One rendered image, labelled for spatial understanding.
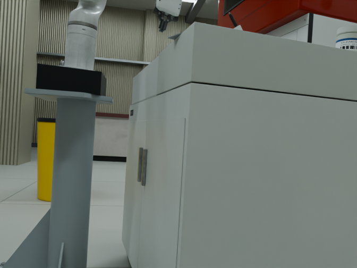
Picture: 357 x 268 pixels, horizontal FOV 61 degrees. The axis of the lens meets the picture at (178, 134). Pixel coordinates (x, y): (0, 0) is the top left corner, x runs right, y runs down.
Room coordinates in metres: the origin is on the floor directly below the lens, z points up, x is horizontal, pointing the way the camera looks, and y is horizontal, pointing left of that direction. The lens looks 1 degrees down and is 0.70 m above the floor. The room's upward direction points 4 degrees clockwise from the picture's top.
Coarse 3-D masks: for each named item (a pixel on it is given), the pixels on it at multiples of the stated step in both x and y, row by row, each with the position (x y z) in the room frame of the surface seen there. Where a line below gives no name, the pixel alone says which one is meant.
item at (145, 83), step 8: (152, 64) 1.16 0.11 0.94; (144, 72) 1.30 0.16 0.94; (152, 72) 1.15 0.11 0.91; (136, 80) 1.49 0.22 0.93; (144, 80) 1.29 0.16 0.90; (152, 80) 1.14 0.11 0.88; (136, 88) 1.48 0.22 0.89; (144, 88) 1.28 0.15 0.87; (152, 88) 1.13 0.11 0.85; (136, 96) 1.47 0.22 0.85; (144, 96) 1.27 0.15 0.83
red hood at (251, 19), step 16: (224, 0) 1.92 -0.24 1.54; (240, 0) 1.72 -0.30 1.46; (256, 0) 1.56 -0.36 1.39; (272, 0) 1.43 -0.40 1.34; (288, 0) 1.31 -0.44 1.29; (304, 0) 1.25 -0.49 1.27; (320, 0) 1.28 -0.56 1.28; (336, 0) 1.30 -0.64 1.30; (352, 0) 1.33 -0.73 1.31; (224, 16) 1.91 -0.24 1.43; (240, 16) 1.72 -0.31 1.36; (256, 16) 1.55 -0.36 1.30; (272, 16) 1.42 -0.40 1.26; (288, 16) 1.32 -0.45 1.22; (336, 16) 1.31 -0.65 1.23; (352, 16) 1.33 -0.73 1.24; (256, 32) 1.55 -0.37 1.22
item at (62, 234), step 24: (48, 96) 1.19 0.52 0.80; (72, 96) 1.14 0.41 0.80; (96, 96) 1.20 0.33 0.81; (72, 120) 1.21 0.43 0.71; (72, 144) 1.22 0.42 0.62; (72, 168) 1.22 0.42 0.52; (72, 192) 1.22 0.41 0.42; (48, 216) 1.28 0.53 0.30; (72, 216) 1.22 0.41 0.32; (24, 240) 1.27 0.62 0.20; (48, 240) 1.28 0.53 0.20; (72, 240) 1.22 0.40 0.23; (0, 264) 1.41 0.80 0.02; (24, 264) 1.27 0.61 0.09; (48, 264) 1.24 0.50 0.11; (72, 264) 1.23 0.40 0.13
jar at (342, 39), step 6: (342, 30) 0.96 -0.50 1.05; (348, 30) 0.95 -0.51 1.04; (354, 30) 0.95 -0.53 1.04; (342, 36) 0.96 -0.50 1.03; (348, 36) 0.95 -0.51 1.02; (354, 36) 0.95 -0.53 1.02; (336, 42) 0.99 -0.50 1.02; (342, 42) 0.96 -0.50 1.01; (348, 42) 0.95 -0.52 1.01; (354, 42) 0.95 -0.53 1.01; (342, 48) 0.96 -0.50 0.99; (348, 48) 0.95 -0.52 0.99; (354, 48) 0.95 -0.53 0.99
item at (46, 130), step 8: (40, 120) 2.67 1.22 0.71; (48, 120) 2.63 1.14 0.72; (40, 128) 2.68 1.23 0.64; (48, 128) 2.64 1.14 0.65; (40, 136) 2.69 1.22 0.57; (48, 136) 2.65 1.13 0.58; (40, 144) 2.69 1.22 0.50; (48, 144) 2.65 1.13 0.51; (40, 152) 2.69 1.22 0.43; (48, 152) 2.65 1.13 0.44; (40, 160) 2.69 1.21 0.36; (48, 160) 2.65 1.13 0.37; (40, 168) 2.69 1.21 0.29; (48, 168) 2.66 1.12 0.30; (40, 176) 2.70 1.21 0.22; (48, 176) 2.66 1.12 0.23; (40, 184) 2.70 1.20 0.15; (48, 184) 2.66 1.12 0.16; (40, 192) 2.70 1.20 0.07; (48, 192) 2.67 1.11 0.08; (48, 200) 2.67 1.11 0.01
